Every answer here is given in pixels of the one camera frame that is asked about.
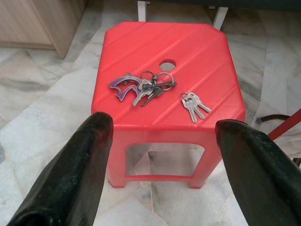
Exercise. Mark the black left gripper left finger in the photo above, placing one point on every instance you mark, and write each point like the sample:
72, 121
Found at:
70, 183

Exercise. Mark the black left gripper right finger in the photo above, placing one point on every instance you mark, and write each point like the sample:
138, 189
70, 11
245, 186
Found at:
258, 179

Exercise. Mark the marble table with red edge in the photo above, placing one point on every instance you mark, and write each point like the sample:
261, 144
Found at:
285, 124

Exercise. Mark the dark metal table leg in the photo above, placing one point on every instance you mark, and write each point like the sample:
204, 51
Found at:
272, 117

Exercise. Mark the small silver key bunch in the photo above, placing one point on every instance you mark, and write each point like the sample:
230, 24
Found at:
189, 104

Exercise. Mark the key bunch with purple carabiner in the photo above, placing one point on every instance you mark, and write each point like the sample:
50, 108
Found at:
122, 86

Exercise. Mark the red plastic stool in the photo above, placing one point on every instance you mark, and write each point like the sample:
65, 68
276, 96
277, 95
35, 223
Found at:
188, 47

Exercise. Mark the white sideboard leg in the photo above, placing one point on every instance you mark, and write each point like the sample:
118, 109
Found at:
220, 18
143, 10

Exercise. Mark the light wooden cabinet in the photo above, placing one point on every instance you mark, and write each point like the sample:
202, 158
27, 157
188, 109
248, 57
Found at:
28, 21

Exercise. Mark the black low sideboard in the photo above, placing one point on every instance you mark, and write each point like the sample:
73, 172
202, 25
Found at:
235, 2

